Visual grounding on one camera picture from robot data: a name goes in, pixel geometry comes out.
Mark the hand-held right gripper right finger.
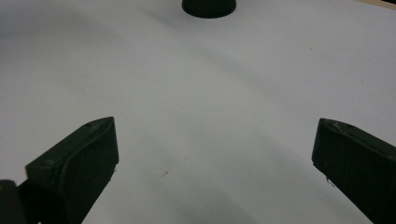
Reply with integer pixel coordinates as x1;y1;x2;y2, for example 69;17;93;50
311;118;396;224

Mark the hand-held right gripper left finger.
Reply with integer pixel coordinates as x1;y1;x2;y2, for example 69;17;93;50
0;116;120;224

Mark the black mesh pen holder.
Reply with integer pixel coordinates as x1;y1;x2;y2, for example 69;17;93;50
181;0;237;20

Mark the wooden table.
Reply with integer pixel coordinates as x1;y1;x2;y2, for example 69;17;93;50
354;0;396;11

